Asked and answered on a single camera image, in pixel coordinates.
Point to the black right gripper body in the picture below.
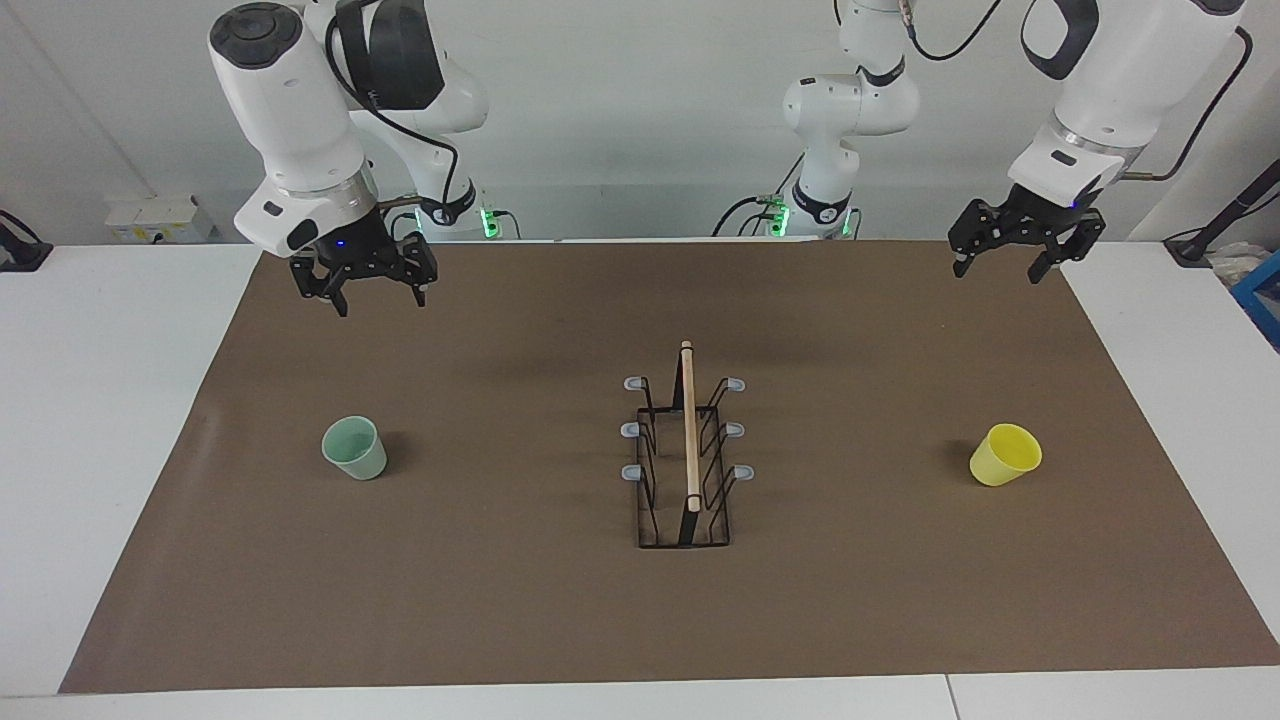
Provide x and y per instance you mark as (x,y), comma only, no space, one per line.
(360,255)

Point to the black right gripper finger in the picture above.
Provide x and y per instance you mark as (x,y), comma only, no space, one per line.
(420,285)
(337,297)

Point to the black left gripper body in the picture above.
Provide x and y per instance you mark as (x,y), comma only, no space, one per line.
(1030,222)

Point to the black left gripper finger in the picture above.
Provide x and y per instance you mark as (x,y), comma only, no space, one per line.
(962,264)
(1045,265)

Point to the pale green plastic cup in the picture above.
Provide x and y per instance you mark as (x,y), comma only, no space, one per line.
(358,455)

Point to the yellow plastic cup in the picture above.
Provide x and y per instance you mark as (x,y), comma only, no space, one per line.
(1000,458)

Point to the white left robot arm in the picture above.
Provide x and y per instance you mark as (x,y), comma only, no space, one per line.
(1130,70)

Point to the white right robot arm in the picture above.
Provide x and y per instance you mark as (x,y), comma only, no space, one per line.
(290,100)

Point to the crumpled clear plastic bag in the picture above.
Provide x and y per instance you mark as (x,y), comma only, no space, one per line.
(1235,262)

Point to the white power strip box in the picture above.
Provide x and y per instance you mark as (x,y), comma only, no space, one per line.
(160,220)

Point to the blue box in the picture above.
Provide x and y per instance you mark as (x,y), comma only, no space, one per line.
(1262,300)

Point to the brown table mat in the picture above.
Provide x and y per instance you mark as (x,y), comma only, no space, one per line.
(500,600)

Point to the black camera stand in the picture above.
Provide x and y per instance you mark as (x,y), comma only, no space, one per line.
(1195,245)

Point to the black clamp mount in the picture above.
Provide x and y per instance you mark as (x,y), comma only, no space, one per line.
(20,252)

